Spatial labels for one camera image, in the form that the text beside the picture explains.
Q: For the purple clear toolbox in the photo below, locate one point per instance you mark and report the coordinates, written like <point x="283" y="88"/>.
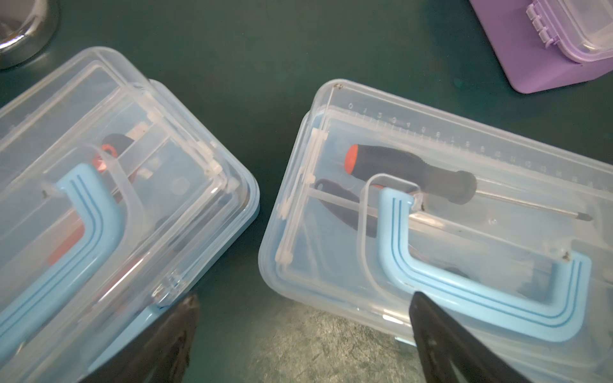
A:
<point x="544" y="45"/>

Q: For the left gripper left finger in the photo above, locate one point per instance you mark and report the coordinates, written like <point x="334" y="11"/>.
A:
<point x="161" y="353"/>

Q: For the blue clear toolbox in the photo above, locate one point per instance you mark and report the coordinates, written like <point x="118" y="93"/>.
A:
<point x="535" y="287"/>
<point x="115" y="201"/>

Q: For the orange black screwdriver in lid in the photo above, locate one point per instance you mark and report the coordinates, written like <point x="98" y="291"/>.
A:
<point x="458" y="187"/>

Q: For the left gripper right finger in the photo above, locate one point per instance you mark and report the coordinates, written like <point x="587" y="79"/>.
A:
<point x="448" y="352"/>

